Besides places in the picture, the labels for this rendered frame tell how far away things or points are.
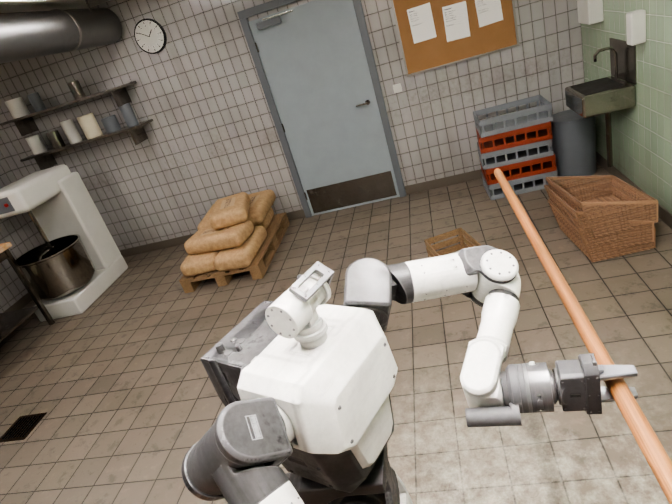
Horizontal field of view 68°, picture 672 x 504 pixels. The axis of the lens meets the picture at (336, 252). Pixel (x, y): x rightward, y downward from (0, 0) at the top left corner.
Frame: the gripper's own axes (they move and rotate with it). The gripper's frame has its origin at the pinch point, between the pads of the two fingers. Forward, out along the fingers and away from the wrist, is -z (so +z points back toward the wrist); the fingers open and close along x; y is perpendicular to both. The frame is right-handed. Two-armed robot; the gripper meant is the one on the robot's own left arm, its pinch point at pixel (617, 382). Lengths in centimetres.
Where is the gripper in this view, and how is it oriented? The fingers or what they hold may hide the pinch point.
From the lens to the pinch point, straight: 102.6
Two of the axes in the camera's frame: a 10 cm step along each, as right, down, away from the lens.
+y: -2.1, 4.8, -8.5
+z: -9.4, 1.4, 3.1
